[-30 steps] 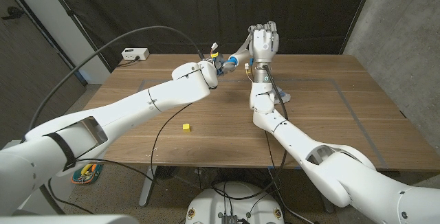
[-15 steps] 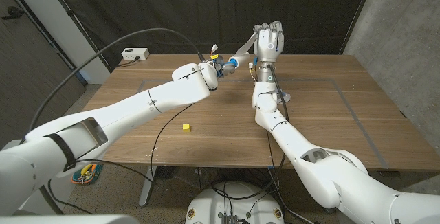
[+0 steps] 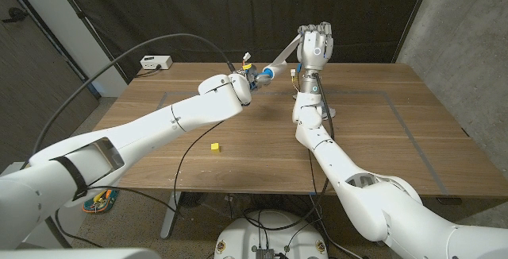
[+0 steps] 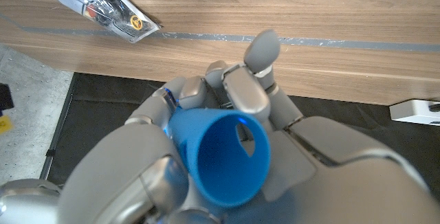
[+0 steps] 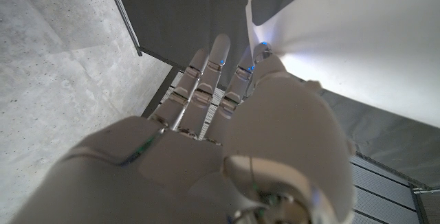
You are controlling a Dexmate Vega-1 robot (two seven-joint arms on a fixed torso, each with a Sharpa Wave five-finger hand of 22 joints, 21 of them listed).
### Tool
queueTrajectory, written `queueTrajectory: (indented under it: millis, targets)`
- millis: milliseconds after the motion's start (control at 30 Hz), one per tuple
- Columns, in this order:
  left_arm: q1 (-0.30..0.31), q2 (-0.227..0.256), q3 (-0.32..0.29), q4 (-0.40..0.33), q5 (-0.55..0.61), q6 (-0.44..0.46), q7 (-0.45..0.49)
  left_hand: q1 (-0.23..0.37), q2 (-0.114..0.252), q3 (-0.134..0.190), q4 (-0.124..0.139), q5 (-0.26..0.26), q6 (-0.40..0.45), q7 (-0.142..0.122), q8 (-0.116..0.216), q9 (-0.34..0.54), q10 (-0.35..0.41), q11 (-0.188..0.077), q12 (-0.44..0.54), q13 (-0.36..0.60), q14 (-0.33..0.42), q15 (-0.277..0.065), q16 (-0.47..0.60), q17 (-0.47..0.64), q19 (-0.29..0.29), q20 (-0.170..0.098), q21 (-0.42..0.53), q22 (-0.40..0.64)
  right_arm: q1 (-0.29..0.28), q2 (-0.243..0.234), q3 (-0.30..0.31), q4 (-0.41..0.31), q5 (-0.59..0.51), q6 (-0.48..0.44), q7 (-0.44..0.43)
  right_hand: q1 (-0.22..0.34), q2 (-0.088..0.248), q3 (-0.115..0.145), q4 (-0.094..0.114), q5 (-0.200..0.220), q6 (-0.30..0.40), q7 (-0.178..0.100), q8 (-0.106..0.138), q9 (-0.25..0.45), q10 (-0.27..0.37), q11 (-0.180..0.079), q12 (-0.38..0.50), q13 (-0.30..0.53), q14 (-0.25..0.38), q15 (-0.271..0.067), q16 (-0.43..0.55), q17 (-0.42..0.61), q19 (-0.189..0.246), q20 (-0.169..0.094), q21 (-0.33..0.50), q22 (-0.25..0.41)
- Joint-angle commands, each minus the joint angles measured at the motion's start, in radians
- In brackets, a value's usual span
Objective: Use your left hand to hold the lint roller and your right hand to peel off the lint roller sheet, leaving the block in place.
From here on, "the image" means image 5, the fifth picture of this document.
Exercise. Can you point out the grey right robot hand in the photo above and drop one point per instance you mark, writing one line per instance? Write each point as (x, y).
(206, 169)

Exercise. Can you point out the white lint roller sheet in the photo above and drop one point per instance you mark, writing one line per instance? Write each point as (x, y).
(361, 45)

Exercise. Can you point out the black backdrop stand pole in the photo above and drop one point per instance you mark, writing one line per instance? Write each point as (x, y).
(122, 14)

